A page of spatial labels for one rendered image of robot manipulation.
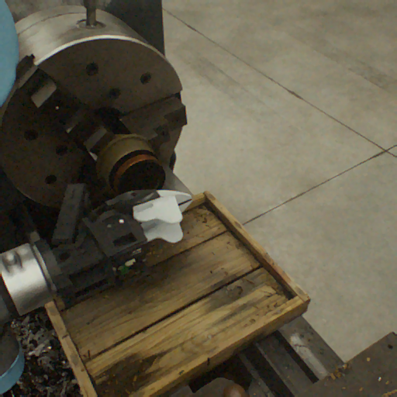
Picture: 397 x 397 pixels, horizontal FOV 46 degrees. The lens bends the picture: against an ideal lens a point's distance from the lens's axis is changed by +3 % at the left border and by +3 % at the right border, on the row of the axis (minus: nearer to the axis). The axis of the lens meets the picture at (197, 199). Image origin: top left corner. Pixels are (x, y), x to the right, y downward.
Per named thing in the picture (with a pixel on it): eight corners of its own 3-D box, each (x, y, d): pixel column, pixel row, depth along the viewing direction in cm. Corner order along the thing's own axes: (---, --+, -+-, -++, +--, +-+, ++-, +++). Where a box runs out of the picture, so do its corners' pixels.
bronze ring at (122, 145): (82, 136, 67) (109, 170, 62) (140, 116, 71) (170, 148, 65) (93, 183, 74) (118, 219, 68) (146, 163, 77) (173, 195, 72)
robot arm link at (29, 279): (7, 282, 59) (-13, 239, 54) (44, 267, 61) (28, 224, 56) (25, 327, 55) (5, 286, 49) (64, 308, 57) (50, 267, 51)
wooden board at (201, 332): (32, 280, 81) (26, 265, 78) (208, 202, 95) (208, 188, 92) (101, 439, 62) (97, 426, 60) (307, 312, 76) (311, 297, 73)
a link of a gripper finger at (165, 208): (208, 218, 62) (147, 246, 59) (186, 192, 66) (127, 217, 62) (208, 201, 60) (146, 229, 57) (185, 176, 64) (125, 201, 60)
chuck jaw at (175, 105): (108, 105, 76) (171, 80, 80) (115, 129, 80) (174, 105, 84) (139, 139, 70) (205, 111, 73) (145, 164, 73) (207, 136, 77)
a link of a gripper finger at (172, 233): (208, 233, 64) (150, 261, 61) (186, 208, 68) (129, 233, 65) (208, 218, 62) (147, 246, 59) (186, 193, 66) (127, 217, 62)
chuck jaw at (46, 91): (71, 126, 75) (9, 81, 66) (92, 103, 75) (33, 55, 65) (99, 163, 68) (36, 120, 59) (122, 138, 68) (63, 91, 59)
